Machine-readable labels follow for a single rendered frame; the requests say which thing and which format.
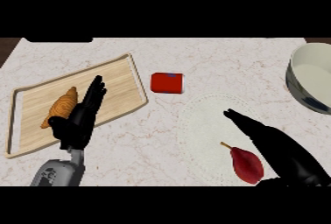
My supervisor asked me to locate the pale wooden cutting board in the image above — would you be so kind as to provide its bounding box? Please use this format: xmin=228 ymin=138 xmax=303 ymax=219
xmin=5 ymin=52 xmax=151 ymax=159

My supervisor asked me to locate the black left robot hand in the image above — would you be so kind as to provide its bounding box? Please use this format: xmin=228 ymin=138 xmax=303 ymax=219
xmin=46 ymin=74 xmax=109 ymax=151

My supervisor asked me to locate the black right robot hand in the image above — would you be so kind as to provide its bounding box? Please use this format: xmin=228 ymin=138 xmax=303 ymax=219
xmin=222 ymin=108 xmax=331 ymax=187

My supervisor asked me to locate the white bowl with dark rim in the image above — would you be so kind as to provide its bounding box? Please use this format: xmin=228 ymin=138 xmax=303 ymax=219
xmin=284 ymin=42 xmax=331 ymax=116

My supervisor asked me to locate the red pear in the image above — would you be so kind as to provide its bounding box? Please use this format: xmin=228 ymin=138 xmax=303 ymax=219
xmin=220 ymin=141 xmax=265 ymax=186

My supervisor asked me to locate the white oval placemat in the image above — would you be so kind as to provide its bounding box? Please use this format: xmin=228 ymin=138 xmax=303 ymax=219
xmin=176 ymin=92 xmax=282 ymax=187

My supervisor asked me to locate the brown croissant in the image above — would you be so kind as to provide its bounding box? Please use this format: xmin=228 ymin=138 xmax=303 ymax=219
xmin=40 ymin=86 xmax=78 ymax=130

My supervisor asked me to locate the black appliance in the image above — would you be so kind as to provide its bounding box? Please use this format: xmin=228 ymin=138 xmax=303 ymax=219
xmin=25 ymin=37 xmax=95 ymax=44

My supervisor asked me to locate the red can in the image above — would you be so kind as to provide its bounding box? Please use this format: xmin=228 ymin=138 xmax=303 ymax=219
xmin=149 ymin=72 xmax=186 ymax=95

